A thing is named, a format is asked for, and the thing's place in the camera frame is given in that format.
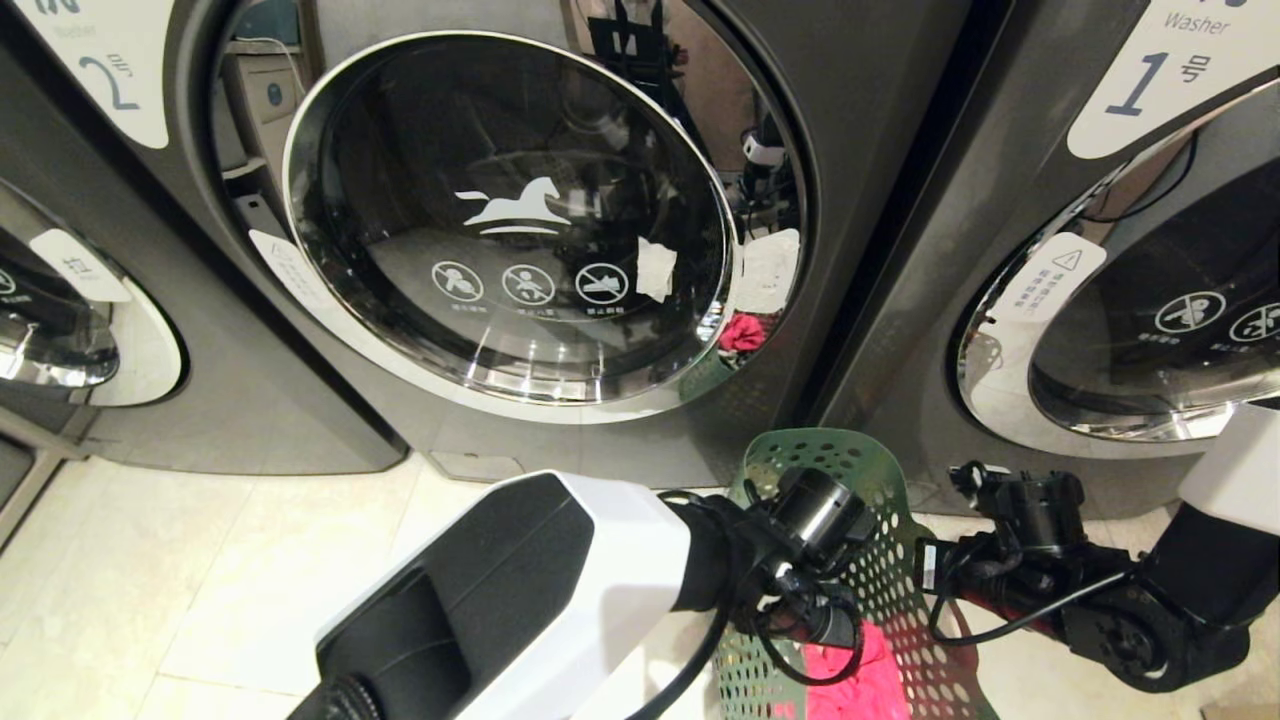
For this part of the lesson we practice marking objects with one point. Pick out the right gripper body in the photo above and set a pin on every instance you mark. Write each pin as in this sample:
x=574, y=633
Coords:
x=985, y=575

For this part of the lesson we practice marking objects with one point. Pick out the green perforated laundry basket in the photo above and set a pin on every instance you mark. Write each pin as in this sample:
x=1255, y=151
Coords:
x=890, y=580

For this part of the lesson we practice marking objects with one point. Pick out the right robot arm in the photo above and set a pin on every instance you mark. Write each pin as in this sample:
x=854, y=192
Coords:
x=1200, y=590

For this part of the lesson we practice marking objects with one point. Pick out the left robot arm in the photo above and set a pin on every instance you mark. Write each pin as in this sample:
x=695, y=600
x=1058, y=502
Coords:
x=600, y=560

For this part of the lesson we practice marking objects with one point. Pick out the grey front-load washer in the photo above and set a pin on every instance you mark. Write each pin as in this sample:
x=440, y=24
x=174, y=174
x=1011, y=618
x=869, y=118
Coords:
x=930, y=300
x=880, y=150
x=250, y=400

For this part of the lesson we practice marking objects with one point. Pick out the round glass washer door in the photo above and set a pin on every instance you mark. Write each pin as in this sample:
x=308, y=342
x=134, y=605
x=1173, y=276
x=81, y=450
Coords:
x=60, y=330
x=1130, y=330
x=520, y=130

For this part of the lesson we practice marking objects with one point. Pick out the white washer number label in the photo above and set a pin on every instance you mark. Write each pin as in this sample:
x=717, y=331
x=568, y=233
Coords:
x=1160, y=90
x=130, y=60

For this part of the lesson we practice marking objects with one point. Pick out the pink garment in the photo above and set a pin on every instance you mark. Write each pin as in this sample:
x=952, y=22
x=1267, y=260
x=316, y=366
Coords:
x=860, y=685

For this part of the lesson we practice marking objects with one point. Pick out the white paper scrap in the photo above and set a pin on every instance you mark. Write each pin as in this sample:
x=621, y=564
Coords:
x=656, y=270

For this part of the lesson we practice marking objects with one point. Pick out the grey filter cover flap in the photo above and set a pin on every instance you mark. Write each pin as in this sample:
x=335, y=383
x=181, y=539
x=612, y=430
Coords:
x=478, y=467

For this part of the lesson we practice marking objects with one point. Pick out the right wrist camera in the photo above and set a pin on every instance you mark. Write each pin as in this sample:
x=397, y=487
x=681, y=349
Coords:
x=1030, y=505

